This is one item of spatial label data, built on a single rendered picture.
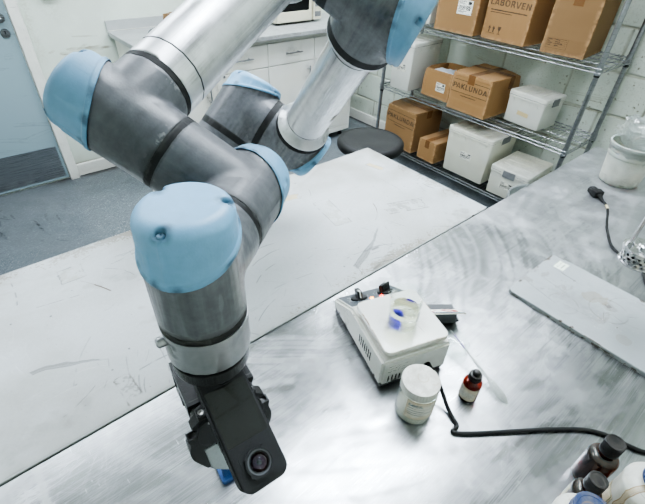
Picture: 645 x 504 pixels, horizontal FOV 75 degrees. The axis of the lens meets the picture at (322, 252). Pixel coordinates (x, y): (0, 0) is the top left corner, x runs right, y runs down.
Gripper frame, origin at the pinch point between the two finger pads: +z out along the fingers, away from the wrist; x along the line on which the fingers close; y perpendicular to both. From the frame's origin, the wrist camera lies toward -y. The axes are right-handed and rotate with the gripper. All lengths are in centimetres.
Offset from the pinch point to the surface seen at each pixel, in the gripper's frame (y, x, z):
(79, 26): 301, -26, 9
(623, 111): 81, -270, 29
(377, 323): 9.9, -29.5, 1.7
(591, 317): -6, -73, 9
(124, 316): 42.3, 6.0, 10.8
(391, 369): 3.4, -27.8, 5.4
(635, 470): -26.1, -40.9, 0.0
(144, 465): 11.6, 10.1, 10.6
